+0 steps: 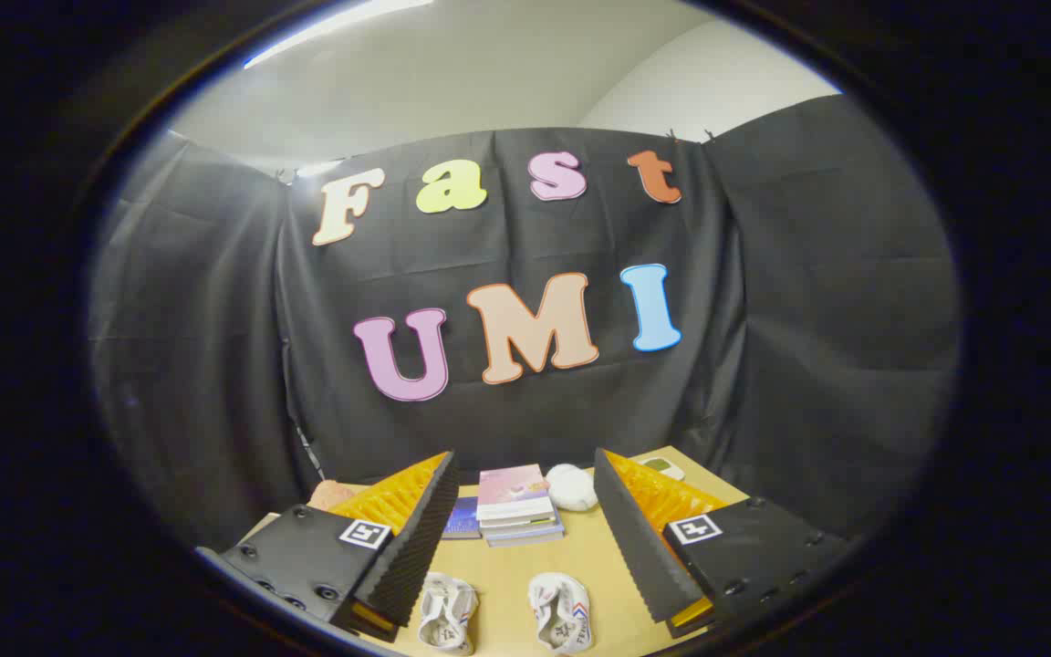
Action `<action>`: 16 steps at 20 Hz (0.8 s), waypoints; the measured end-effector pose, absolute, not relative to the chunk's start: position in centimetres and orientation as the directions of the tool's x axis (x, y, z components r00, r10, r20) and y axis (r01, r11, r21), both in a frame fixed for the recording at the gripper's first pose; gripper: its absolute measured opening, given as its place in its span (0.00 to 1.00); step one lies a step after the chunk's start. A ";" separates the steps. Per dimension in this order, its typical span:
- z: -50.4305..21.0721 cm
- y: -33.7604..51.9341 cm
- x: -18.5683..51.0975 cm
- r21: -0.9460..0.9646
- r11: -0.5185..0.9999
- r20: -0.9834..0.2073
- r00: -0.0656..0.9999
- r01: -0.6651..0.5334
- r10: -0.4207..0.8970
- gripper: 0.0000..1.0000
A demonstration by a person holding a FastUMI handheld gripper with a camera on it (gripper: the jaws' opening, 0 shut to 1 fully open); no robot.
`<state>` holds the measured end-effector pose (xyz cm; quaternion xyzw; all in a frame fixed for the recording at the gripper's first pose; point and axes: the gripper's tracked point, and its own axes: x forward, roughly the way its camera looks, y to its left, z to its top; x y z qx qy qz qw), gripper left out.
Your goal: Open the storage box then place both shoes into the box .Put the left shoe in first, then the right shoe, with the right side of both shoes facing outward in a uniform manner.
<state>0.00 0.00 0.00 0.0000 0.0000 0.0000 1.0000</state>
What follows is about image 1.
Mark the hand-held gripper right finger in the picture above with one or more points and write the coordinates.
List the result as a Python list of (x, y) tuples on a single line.
[(635, 547)]

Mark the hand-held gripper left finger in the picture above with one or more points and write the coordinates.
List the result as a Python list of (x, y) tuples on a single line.
[(416, 547)]

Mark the white canvas shoe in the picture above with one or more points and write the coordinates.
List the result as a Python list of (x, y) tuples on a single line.
[(448, 616), (560, 613)]

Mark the blue printed book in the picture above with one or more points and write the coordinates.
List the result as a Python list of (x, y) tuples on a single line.
[(463, 518)]

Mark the white knobbly oval object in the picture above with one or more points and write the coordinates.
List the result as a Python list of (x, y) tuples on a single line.
[(571, 488)]

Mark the orange rough oval object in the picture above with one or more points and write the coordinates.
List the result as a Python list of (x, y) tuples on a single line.
[(332, 495)]

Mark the green-edged white book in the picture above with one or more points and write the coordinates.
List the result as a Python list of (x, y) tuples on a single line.
[(516, 524)]

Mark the lavender cover book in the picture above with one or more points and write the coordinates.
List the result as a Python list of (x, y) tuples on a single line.
[(525, 537)]

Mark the pink cover book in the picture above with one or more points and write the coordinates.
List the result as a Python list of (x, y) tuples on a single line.
[(512, 484)]

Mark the black backdrop cloth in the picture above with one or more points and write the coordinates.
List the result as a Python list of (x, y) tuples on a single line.
[(215, 365)]

